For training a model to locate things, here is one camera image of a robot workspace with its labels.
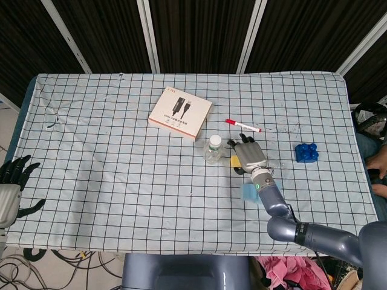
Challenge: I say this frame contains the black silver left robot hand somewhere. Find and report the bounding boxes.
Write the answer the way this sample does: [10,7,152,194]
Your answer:
[0,154,47,229]

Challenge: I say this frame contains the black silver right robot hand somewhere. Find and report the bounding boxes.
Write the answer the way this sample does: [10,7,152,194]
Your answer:
[226,133,269,175]

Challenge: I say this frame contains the small blue foam cube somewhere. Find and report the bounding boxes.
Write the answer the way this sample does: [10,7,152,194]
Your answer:
[240,183,259,202]

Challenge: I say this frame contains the person's bare hand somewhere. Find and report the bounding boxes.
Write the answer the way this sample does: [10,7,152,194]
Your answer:
[365,150,387,179]

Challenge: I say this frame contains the red white marker pen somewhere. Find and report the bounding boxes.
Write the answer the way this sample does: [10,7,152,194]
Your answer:
[224,118,262,134]

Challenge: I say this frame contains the clear plastic bottle white cap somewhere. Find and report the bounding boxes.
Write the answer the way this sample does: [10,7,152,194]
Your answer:
[203,135,224,166]

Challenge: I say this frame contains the dark blue toy brick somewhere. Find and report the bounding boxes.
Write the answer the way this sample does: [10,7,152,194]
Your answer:
[294,143,320,164]

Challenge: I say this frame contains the white black checkered tablecloth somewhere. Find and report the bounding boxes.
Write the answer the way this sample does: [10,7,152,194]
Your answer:
[0,71,386,253]

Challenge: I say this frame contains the person's jeans leg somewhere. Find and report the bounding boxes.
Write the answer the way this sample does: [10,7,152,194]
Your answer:
[356,132,383,160]

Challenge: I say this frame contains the pink cloth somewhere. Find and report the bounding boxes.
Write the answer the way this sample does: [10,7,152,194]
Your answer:
[260,256,330,290]

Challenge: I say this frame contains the grey-blue robot torso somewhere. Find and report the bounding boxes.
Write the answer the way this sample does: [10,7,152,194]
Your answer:
[122,253,252,290]

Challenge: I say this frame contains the tangled floor cables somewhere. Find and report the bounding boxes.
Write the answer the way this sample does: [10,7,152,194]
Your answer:
[0,247,125,290]

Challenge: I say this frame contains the white cable packaging box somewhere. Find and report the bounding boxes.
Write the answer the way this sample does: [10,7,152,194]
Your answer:
[147,86,213,142]

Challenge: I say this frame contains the white partition frame post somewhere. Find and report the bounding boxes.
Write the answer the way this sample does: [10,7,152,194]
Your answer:
[237,0,267,73]
[337,18,387,76]
[41,0,92,74]
[136,0,161,73]

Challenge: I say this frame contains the black bag with straps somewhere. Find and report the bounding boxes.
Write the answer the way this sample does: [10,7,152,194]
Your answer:
[352,101,387,137]

